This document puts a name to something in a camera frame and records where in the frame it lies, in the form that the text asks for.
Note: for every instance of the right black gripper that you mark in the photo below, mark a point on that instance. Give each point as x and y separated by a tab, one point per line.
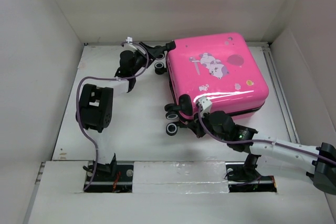
194	126

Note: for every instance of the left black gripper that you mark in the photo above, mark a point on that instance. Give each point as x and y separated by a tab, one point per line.
152	52

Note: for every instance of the pink hard-shell suitcase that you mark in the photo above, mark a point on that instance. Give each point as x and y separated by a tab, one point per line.
219	68

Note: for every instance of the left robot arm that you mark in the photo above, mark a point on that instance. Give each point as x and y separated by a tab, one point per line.
94	104

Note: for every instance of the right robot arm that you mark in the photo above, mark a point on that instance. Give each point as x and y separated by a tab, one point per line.
315	164

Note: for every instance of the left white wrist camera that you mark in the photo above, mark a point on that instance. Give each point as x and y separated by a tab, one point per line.
128	43

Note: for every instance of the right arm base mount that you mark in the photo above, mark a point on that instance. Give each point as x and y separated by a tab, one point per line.
242	177

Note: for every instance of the aluminium rail right side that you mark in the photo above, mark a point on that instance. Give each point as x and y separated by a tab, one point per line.
280	94

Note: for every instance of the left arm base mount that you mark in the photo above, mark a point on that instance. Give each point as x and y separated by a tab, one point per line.
118	179

